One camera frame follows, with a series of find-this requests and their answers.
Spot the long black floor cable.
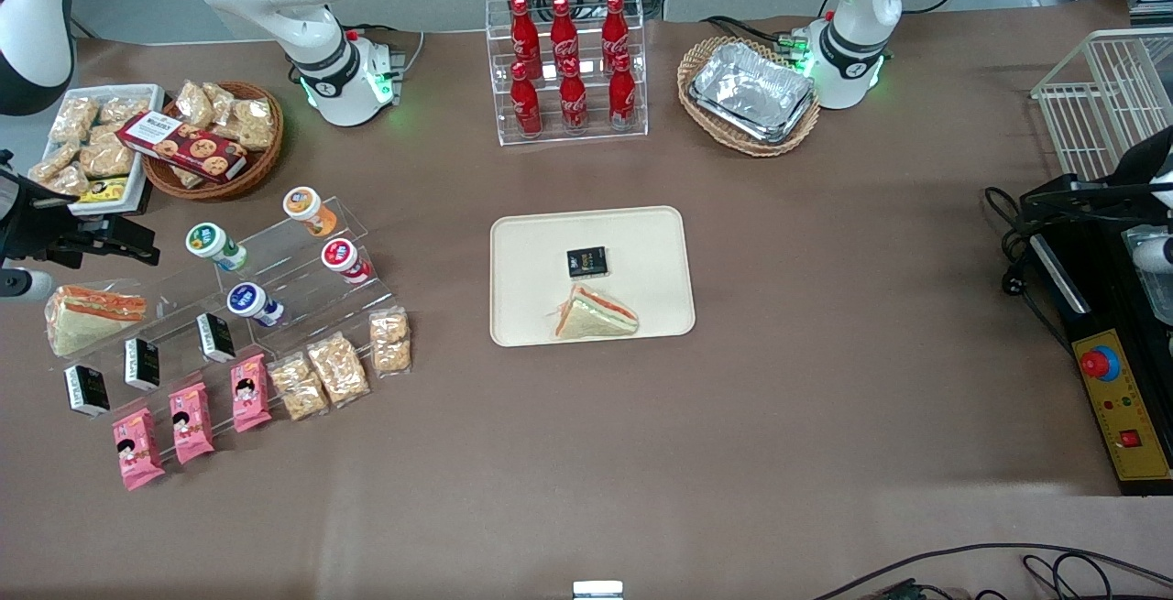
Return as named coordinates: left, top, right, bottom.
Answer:
left=811, top=542, right=1173, bottom=600

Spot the red cola bottle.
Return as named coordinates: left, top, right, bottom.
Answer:
left=601, top=0, right=631, bottom=70
left=608, top=52, right=638, bottom=131
left=559, top=57, right=589, bottom=134
left=510, top=0, right=542, bottom=81
left=550, top=0, right=580, bottom=74
left=510, top=61, right=543, bottom=138

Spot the metal tray in machine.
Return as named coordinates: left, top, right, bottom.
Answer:
left=1123, top=224, right=1173, bottom=326

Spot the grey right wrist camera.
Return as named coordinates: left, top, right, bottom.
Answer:
left=0, top=267, right=54, bottom=301

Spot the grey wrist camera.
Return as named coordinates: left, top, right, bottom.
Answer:
left=1132, top=232, right=1173, bottom=273
left=0, top=267, right=54, bottom=301

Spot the red emergency stop button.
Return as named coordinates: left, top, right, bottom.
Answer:
left=1080, top=345, right=1121, bottom=383

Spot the clear acrylic stepped stand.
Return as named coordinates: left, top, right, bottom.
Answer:
left=220, top=195, right=397, bottom=372
left=50, top=256, right=276, bottom=468

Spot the looped black floor cable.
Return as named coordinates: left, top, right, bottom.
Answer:
left=1022, top=552, right=1114, bottom=600

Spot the clear acrylic bottle rack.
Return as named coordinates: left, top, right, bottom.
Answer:
left=486, top=0, right=649, bottom=147

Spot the orange gum bottle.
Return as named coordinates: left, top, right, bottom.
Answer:
left=282, top=186, right=338, bottom=238

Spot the wrapped triangle sandwich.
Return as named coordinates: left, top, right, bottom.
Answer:
left=44, top=284, right=148, bottom=358
left=553, top=285, right=640, bottom=341

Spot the blue gum bottle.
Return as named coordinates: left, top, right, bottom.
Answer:
left=226, top=282, right=285, bottom=327

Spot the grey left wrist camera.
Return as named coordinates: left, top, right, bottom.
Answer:
left=1132, top=232, right=1173, bottom=273

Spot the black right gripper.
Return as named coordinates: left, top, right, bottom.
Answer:
left=0, top=168, right=159, bottom=269

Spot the beige serving tray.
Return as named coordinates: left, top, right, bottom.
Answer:
left=489, top=206, right=696, bottom=347

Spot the grey cable at arm base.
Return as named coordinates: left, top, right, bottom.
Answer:
left=392, top=27, right=427, bottom=79

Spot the wicker basket with snacks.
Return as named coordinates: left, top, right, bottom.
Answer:
left=142, top=81, right=285, bottom=202

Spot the black cable at arm base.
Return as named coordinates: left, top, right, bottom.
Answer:
left=701, top=16, right=807, bottom=56

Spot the yellow snack pack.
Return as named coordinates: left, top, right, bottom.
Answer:
left=75, top=177, right=129, bottom=205

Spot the red gum bottle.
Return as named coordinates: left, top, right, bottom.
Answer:
left=321, top=238, right=375, bottom=286

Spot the black machine power cable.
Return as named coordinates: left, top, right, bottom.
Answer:
left=983, top=186, right=1078, bottom=354

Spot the white wire basket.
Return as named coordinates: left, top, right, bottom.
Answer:
left=1031, top=27, right=1173, bottom=184

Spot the black machine with yellow panel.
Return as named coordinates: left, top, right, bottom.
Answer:
left=1022, top=174, right=1173, bottom=496

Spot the black gum box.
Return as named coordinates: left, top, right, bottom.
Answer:
left=124, top=337, right=161, bottom=392
left=566, top=246, right=610, bottom=280
left=196, top=311, right=237, bottom=365
left=64, top=365, right=111, bottom=419

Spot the white rectangular snack tray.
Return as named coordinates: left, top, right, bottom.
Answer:
left=41, top=84, right=166, bottom=216

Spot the silver foil tray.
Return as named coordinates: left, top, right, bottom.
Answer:
left=689, top=41, right=817, bottom=145

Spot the wicker basket with foil tray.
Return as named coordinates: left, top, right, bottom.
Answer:
left=677, top=37, right=821, bottom=158

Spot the pink snack pack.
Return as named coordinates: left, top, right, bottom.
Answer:
left=112, top=408, right=167, bottom=492
left=230, top=354, right=273, bottom=434
left=169, top=382, right=215, bottom=465

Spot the maroon cookie box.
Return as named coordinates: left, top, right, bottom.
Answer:
left=116, top=111, right=248, bottom=184

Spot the green gum bottle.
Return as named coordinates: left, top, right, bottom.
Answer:
left=185, top=222, right=248, bottom=272

